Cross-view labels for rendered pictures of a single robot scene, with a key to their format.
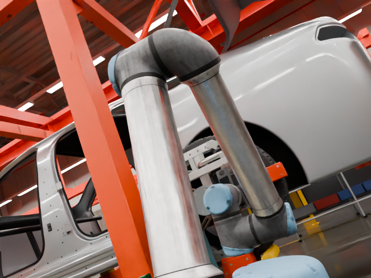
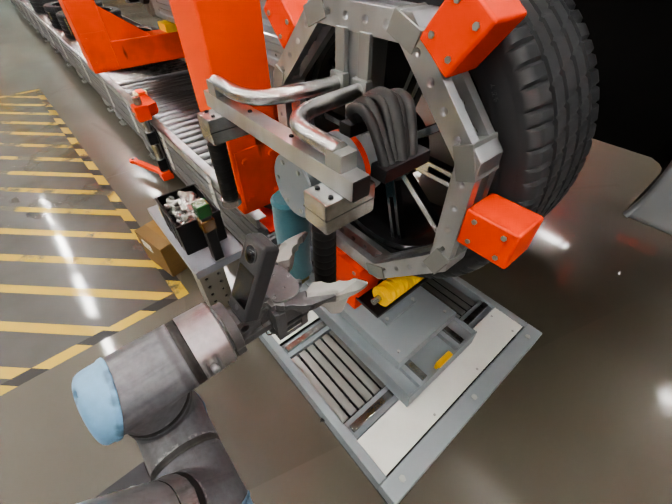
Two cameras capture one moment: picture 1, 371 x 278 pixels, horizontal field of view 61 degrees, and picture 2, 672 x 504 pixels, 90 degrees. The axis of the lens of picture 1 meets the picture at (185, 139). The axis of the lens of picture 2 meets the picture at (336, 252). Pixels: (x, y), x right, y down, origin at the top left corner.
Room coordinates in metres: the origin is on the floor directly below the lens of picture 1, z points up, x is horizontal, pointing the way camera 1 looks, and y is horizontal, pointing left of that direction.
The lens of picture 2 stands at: (0.99, -0.33, 1.20)
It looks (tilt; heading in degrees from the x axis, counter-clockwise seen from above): 44 degrees down; 33
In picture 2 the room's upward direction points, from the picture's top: straight up
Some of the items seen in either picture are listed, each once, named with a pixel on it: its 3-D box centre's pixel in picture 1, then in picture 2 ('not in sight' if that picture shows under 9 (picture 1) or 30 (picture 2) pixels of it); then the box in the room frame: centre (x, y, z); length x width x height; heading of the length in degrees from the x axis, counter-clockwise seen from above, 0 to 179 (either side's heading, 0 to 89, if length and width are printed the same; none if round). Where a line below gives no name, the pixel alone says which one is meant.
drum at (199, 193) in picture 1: (211, 199); (334, 168); (1.50, 0.00, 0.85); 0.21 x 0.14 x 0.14; 163
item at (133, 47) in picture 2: not in sight; (147, 31); (2.55, 2.20, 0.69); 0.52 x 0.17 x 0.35; 163
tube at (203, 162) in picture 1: (211, 155); (352, 94); (1.42, -0.08, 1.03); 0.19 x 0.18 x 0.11; 163
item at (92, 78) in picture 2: not in sight; (139, 71); (2.94, 3.19, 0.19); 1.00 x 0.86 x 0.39; 73
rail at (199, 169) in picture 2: not in sight; (160, 136); (2.07, 1.64, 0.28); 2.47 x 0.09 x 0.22; 73
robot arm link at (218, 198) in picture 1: (221, 199); (141, 380); (1.02, -0.03, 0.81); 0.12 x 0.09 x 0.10; 163
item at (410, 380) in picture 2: not in sight; (389, 320); (1.72, -0.10, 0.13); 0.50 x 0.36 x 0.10; 73
